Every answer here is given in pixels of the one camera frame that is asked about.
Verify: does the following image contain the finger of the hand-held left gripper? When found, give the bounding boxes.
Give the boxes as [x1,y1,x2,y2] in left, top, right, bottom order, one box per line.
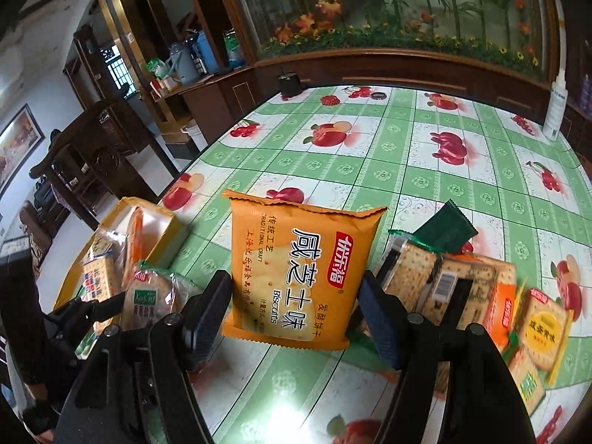
[43,300,100,330]
[81,291,127,329]

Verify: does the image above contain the dark green snack packet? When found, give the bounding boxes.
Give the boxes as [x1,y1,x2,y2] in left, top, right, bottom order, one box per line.
[411,200,479,255]

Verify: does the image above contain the green label cracker packet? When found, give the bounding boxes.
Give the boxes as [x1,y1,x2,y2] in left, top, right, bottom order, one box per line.
[502,342,549,419]

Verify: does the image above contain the white bucket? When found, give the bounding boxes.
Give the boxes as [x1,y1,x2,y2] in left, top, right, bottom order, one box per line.
[181,120,206,153]

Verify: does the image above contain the round cracker packet green ends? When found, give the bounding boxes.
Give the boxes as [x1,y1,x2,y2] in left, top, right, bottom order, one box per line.
[121,261,204,334]

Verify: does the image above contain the brown sofa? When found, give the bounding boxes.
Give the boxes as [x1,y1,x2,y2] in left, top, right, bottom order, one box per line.
[18,199,54,260]

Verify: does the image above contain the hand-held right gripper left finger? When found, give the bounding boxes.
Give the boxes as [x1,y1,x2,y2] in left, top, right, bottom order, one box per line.
[53,270,234,444]

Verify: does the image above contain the wooden cabinet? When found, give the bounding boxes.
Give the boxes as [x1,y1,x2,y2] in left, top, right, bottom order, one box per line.
[152,41,592,149]

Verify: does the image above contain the blue thermos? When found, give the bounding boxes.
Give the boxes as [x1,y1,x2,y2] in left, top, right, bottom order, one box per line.
[194,30,219,75]

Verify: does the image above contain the white spray bottle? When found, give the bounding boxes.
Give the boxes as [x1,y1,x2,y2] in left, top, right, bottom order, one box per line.
[542,68,569,142]

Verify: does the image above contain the floral glass panel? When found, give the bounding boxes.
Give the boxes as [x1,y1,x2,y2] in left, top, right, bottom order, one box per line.
[226,0,556,79]

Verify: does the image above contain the framed wall painting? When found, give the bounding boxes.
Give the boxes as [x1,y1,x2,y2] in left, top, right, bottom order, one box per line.
[0,104,46,195]

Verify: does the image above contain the clear cracker packet black label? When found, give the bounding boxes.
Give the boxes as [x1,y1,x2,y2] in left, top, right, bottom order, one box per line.
[377,229,445,315]

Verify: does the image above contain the small black container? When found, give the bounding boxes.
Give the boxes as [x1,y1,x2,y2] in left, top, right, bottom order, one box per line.
[276,73,302,95]

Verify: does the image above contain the purple bottle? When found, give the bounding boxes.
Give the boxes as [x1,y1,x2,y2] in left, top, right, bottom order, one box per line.
[576,71,592,112]

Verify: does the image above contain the yellow label cracker packet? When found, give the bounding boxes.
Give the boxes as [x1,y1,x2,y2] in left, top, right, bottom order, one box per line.
[511,287,574,375]

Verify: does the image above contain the carved wooden chair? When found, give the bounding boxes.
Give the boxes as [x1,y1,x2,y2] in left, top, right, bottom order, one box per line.
[30,99,158,229]

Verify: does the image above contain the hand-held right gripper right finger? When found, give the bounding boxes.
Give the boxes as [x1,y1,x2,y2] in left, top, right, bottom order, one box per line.
[358,270,537,444]

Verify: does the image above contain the grey kettle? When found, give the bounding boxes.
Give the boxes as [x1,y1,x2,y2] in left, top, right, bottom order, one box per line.
[167,41,197,85]

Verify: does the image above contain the white and yellow cardboard box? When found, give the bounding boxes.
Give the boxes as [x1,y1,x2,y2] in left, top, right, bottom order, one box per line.
[53,196,190,334]

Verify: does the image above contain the small orange biscuit packet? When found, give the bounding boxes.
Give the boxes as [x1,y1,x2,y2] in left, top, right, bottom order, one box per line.
[219,189,389,352]

